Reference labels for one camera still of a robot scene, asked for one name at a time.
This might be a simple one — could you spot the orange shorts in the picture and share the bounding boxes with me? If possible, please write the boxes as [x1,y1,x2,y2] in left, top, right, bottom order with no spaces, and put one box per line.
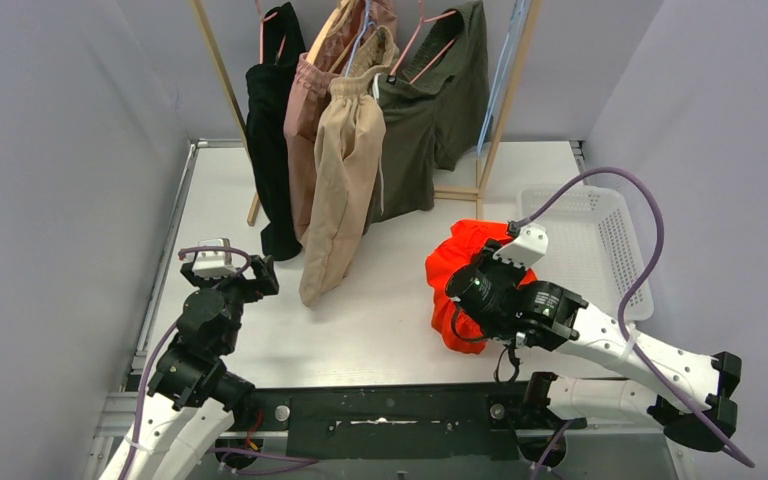
[425,219,511,355]

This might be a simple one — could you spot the light blue wire hanger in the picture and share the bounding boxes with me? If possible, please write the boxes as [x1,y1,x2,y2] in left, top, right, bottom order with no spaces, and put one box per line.
[476,0,531,156]

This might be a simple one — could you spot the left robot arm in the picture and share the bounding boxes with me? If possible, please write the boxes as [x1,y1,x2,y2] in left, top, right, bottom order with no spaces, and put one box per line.
[100,244,279,479]

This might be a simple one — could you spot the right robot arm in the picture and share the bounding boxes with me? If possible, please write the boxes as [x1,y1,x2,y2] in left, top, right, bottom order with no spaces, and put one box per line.
[445,240,742,452]

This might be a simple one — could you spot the beige shorts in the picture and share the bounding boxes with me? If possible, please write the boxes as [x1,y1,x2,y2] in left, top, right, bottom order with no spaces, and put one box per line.
[299,25,399,308]

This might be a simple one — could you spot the olive green shorts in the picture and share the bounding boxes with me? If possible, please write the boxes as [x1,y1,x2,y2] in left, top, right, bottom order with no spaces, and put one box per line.
[367,1,490,223]

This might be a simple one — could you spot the black shorts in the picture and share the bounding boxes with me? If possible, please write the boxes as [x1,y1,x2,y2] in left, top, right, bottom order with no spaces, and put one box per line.
[245,2,306,261]

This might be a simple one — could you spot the wooden hanger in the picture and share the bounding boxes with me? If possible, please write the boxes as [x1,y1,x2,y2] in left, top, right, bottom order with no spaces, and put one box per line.
[305,0,357,72]

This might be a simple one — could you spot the pink hanger on black shorts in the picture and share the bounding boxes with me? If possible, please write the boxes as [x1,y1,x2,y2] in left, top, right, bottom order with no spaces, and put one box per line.
[254,0,287,64]

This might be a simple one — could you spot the pink hanger on green shorts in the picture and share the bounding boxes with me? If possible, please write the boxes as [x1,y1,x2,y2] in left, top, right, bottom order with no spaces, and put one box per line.
[387,1,460,84]

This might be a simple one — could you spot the pink shorts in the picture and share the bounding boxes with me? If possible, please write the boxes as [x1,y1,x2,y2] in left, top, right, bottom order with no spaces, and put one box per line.
[283,1,398,244]

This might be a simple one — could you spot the blue hanger on beige shorts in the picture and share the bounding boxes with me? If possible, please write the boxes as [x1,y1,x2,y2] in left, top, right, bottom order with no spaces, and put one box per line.
[341,0,376,77]

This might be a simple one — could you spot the wooden clothes rack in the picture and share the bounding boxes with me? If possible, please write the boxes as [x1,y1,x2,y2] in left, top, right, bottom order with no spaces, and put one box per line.
[189,1,542,219]

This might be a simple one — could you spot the white plastic basket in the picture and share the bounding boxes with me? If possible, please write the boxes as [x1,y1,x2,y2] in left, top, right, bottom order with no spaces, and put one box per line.
[534,185,646,316]

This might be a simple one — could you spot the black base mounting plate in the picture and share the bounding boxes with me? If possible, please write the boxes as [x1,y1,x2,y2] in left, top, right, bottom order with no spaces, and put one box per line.
[215,381,564,461]

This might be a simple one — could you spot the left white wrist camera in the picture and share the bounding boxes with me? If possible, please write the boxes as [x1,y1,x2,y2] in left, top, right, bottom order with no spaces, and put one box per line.
[192,238,235,279]

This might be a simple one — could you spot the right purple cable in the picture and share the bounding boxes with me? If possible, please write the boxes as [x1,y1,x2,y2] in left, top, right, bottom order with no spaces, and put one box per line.
[508,166,756,469]

